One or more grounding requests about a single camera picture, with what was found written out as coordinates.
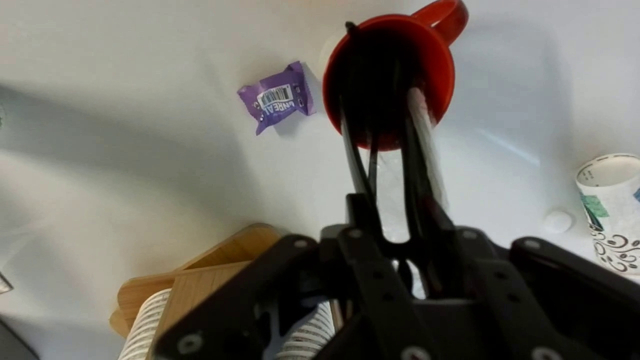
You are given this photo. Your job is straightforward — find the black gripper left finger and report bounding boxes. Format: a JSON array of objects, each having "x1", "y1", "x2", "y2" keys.
[{"x1": 347, "y1": 194, "x2": 386, "y2": 245}]

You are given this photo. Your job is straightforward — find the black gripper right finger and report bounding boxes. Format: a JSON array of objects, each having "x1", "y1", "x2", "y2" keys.
[{"x1": 419, "y1": 198, "x2": 461, "y2": 248}]

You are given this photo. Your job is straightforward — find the black tongs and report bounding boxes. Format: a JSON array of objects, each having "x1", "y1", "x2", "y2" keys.
[{"x1": 325, "y1": 19, "x2": 433, "y2": 236}]

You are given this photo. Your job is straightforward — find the wooden cup dispenser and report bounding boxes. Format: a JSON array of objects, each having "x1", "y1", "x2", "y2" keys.
[{"x1": 110, "y1": 223, "x2": 282, "y2": 335}]

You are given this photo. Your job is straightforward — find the stack of paper cups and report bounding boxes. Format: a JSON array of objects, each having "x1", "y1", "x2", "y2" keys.
[{"x1": 118, "y1": 287, "x2": 337, "y2": 360}]

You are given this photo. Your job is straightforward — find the purple snack packet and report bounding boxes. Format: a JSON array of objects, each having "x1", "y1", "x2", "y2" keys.
[{"x1": 238, "y1": 61, "x2": 315, "y2": 134}]

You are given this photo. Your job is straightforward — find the patterned mug lying down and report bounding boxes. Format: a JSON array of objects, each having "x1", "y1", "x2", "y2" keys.
[{"x1": 577, "y1": 152, "x2": 640, "y2": 276}]

